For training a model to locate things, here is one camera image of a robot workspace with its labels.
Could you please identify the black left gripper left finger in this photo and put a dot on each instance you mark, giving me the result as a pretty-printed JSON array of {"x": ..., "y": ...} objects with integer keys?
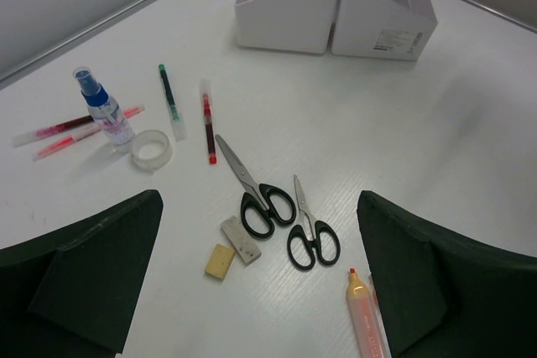
[{"x": 75, "y": 290}]

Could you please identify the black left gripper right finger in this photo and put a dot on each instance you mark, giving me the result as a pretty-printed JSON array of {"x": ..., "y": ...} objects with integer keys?
[{"x": 443, "y": 294}]

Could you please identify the orange highlighter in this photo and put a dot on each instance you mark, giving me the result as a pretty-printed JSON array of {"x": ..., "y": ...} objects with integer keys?
[{"x": 364, "y": 318}]

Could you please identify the small black scissors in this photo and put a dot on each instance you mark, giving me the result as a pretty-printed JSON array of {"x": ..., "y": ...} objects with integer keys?
[{"x": 309, "y": 231}]

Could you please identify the yellow eraser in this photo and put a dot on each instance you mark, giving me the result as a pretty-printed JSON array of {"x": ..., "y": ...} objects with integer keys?
[{"x": 219, "y": 262}]

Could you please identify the clear tape roll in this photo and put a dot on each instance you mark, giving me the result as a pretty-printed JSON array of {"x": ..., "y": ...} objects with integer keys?
[{"x": 150, "y": 150}]

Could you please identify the blue spray bottle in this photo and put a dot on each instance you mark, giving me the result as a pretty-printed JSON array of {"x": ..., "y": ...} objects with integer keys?
[{"x": 105, "y": 110}]

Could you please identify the dark red pen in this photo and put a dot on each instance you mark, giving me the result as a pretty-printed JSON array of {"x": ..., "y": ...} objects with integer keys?
[{"x": 42, "y": 133}]

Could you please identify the grey white eraser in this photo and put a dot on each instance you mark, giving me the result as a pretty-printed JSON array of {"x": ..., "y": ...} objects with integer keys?
[{"x": 242, "y": 242}]

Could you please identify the pink red pen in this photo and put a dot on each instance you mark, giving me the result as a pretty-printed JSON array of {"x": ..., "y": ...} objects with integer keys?
[{"x": 65, "y": 142}]

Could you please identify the large black scissors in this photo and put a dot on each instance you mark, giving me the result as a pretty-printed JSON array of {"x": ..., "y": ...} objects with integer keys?
[{"x": 257, "y": 196}]

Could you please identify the white organizer box right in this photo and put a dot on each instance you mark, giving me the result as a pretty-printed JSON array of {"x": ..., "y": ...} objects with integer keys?
[{"x": 383, "y": 29}]

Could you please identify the white organizer box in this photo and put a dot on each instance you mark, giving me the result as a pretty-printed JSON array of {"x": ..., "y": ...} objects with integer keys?
[
  {"x": 289, "y": 25},
  {"x": 383, "y": 29}
]

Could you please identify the white organizer box left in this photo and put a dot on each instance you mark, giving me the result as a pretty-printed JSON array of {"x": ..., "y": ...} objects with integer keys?
[{"x": 289, "y": 25}]

